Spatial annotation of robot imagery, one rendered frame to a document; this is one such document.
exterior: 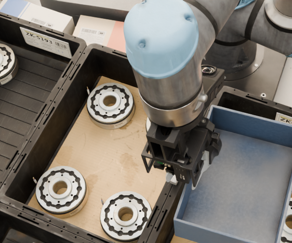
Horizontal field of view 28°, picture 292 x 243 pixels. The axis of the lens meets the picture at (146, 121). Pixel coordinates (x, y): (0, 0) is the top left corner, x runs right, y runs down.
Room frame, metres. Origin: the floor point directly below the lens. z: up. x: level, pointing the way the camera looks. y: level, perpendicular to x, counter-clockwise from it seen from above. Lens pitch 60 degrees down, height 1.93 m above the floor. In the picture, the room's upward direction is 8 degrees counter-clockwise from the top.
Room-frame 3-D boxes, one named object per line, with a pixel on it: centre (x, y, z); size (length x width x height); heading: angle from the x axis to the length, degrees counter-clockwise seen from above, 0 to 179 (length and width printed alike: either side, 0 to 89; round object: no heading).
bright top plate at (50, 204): (0.49, 0.19, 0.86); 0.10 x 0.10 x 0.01
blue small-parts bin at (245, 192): (0.35, -0.13, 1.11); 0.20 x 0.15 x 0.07; 154
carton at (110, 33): (0.93, 0.08, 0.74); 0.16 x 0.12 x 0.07; 68
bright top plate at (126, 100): (0.68, 0.07, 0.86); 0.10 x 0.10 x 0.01
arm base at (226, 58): (0.86, -0.22, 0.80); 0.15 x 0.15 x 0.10
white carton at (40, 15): (1.00, 0.26, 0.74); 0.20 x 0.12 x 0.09; 57
